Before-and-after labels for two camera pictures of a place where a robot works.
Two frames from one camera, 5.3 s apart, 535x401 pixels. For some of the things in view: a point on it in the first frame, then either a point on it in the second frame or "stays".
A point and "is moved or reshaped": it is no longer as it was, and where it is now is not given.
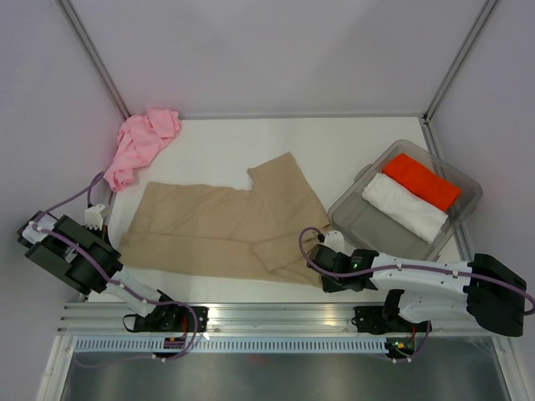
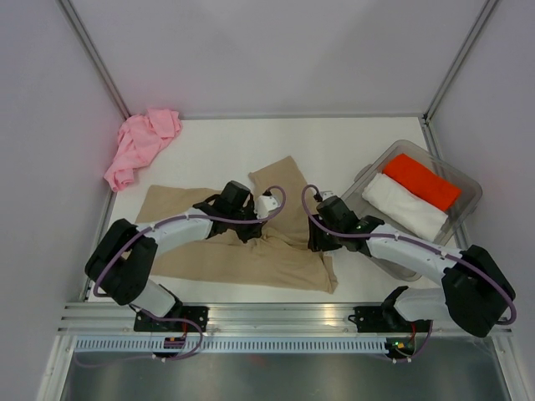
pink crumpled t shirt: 141,137 stays
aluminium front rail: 99,318 stays
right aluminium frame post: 475,32 stays
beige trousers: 266,226 is moved or reshaped
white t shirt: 405,209 stays
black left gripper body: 99,235 to 244,230
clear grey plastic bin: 405,200 stays
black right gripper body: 332,284 to 326,242
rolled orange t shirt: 421,181 stays
